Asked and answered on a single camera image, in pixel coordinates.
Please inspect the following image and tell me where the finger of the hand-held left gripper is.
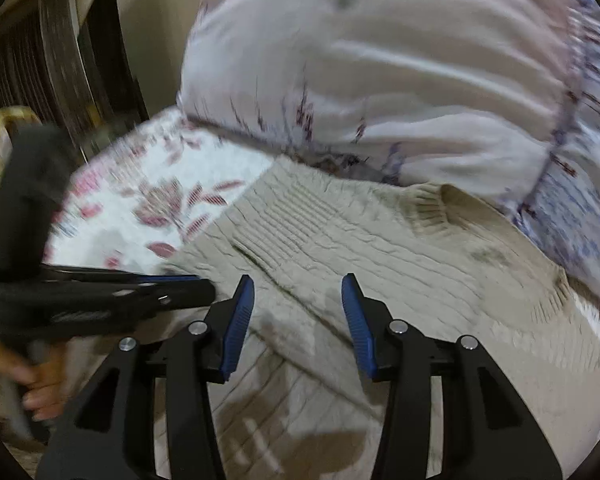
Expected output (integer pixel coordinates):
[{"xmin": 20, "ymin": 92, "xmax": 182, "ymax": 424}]
[
  {"xmin": 42, "ymin": 266, "xmax": 203, "ymax": 285},
  {"xmin": 0, "ymin": 280, "xmax": 217, "ymax": 335}
]

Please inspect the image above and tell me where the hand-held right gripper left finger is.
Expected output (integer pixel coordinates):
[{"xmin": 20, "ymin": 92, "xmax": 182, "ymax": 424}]
[{"xmin": 35, "ymin": 275, "xmax": 256, "ymax": 480}]

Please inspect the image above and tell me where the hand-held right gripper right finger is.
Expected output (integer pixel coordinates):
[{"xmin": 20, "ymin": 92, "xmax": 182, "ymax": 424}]
[{"xmin": 341, "ymin": 273, "xmax": 562, "ymax": 480}]

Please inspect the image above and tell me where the beige knit sweater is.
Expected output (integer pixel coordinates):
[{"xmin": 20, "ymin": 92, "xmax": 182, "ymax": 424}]
[{"xmin": 157, "ymin": 154, "xmax": 600, "ymax": 480}]

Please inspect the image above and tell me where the person's left hand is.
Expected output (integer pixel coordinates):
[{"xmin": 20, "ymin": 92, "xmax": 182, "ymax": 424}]
[{"xmin": 0, "ymin": 327, "xmax": 68, "ymax": 422}]

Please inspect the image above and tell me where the pink floral bed sheet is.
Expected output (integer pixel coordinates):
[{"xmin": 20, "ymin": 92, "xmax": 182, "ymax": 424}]
[{"xmin": 44, "ymin": 105, "xmax": 281, "ymax": 281}]

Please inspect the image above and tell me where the dark wooden headboard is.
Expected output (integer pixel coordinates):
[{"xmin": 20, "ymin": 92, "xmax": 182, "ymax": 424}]
[{"xmin": 0, "ymin": 0, "xmax": 151, "ymax": 163}]

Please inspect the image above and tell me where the white floral pillow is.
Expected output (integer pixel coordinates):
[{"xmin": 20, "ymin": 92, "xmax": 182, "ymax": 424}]
[{"xmin": 176, "ymin": 0, "xmax": 588, "ymax": 201}]

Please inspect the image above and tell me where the blue floral cloth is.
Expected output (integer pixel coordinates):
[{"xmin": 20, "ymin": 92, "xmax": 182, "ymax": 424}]
[{"xmin": 510, "ymin": 0, "xmax": 600, "ymax": 331}]

